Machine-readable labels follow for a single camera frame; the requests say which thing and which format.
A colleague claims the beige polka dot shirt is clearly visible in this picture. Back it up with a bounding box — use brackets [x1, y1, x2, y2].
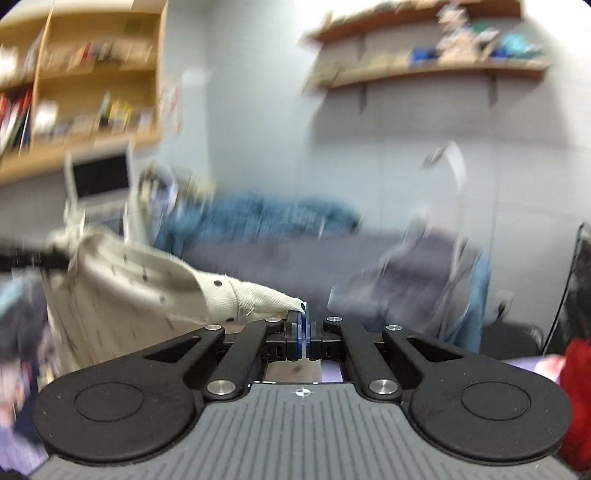
[42, 227, 304, 374]

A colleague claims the pile of purple grey clothes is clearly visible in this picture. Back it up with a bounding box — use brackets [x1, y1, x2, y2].
[1, 278, 49, 476]

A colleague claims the white appliance with display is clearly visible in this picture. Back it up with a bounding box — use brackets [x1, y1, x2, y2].
[64, 142, 132, 217]

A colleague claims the dark grey quilt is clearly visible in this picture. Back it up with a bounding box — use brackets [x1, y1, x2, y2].
[181, 234, 404, 318]

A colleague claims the blue crumpled blanket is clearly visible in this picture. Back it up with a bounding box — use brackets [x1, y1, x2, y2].
[152, 193, 361, 256]

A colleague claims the grey towel with blue trim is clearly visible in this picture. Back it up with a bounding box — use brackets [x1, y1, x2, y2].
[328, 225, 491, 353]

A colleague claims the wooden bookshelf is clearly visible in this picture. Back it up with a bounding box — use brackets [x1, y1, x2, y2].
[1, 1, 168, 184]

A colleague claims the red garment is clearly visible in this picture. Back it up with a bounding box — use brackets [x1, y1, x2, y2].
[559, 339, 591, 472]

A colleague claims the wooden wall shelf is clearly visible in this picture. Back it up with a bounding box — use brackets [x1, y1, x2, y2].
[303, 1, 551, 91]

